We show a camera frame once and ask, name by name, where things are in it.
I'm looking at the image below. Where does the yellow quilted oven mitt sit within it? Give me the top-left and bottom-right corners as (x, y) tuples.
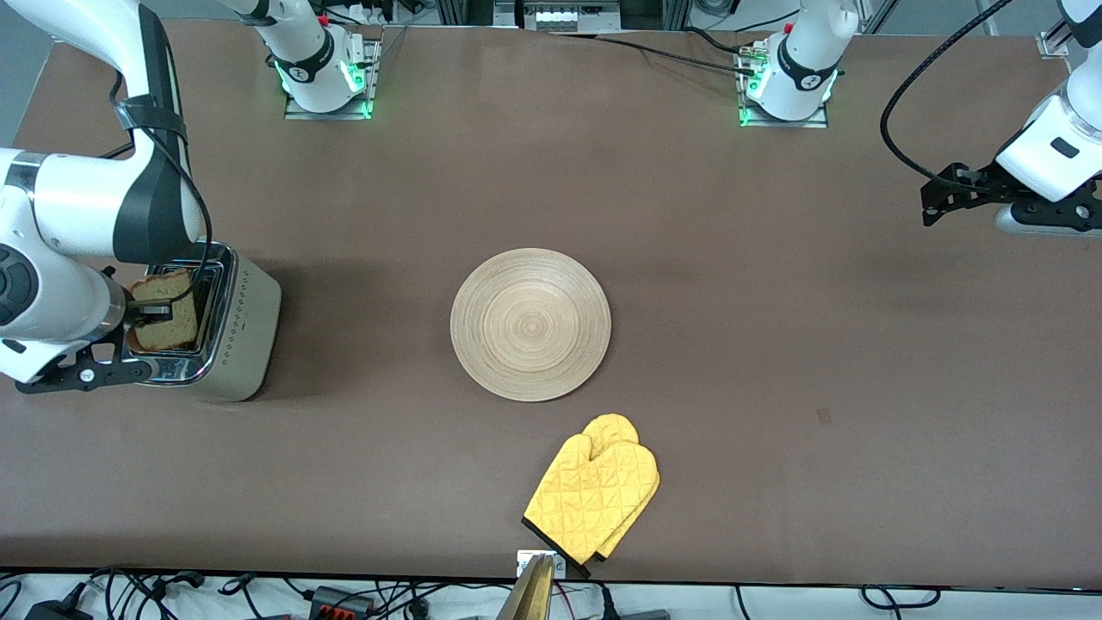
(523, 433), (661, 580)
(582, 413), (662, 561)

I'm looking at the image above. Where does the round wooden plate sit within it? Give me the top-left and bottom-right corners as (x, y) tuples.
(450, 248), (612, 403)

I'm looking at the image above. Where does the black power adapter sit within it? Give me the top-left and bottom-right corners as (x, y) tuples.
(24, 598), (96, 620)

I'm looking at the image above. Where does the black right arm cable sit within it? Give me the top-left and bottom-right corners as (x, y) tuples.
(108, 73), (214, 302)

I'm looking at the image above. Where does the golden camera pole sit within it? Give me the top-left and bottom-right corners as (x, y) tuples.
(495, 554), (556, 620)

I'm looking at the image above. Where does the thick black table cable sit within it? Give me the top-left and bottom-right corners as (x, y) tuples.
(683, 28), (754, 58)

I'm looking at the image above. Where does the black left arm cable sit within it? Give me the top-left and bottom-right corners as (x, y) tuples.
(880, 0), (1013, 194)

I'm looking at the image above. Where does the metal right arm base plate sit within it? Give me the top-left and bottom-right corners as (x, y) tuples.
(284, 39), (381, 121)

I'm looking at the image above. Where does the slice of brown bread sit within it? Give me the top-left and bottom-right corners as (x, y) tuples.
(127, 269), (201, 352)

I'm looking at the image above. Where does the small white mounting bracket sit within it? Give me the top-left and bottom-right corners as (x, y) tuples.
(516, 551), (567, 580)

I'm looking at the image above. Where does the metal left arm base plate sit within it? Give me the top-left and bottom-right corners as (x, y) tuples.
(738, 43), (830, 129)

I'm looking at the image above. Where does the red and black connector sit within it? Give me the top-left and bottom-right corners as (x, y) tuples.
(308, 586), (376, 620)

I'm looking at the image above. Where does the grey power strip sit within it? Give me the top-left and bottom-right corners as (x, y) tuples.
(523, 0), (622, 33)

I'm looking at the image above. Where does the looped black floor cable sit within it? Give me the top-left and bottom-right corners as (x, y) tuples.
(861, 584), (941, 609)

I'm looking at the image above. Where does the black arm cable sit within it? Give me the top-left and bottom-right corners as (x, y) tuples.
(108, 73), (214, 302)
(880, 0), (1013, 194)

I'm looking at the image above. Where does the chrome and beige toaster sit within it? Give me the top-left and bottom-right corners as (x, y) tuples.
(129, 241), (283, 403)

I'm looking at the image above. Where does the thin black table cable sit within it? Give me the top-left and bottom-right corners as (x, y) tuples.
(594, 35), (758, 73)

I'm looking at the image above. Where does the black plug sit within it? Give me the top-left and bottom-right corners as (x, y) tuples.
(603, 586), (672, 620)

